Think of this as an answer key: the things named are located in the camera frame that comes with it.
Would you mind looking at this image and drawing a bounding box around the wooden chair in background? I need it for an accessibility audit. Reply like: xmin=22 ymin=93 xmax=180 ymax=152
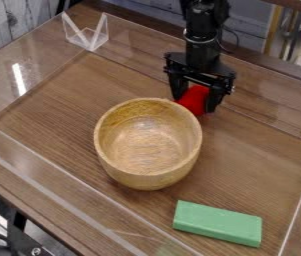
xmin=263 ymin=0 xmax=301 ymax=62

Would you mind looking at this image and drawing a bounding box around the clear acrylic corner bracket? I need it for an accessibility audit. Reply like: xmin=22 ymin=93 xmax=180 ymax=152
xmin=61 ymin=12 xmax=109 ymax=52

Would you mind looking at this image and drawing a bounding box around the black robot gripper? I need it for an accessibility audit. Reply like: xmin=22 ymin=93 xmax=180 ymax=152
xmin=164 ymin=52 xmax=236 ymax=113

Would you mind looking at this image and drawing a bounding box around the wooden bowl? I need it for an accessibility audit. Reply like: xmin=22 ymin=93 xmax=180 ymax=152
xmin=94 ymin=98 xmax=203 ymax=191

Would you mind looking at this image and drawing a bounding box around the red plush fruit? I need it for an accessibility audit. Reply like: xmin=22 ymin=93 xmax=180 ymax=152
xmin=177 ymin=85 xmax=209 ymax=116

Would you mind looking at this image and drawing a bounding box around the black table leg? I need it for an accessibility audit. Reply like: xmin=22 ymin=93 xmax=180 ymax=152
xmin=8 ymin=210 xmax=56 ymax=256

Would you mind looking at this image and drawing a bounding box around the green rectangular block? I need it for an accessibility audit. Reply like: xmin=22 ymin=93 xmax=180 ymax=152
xmin=173 ymin=200 xmax=263 ymax=248

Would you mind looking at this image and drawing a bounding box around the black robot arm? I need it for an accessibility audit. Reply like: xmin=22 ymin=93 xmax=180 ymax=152
xmin=164 ymin=0 xmax=237 ymax=116

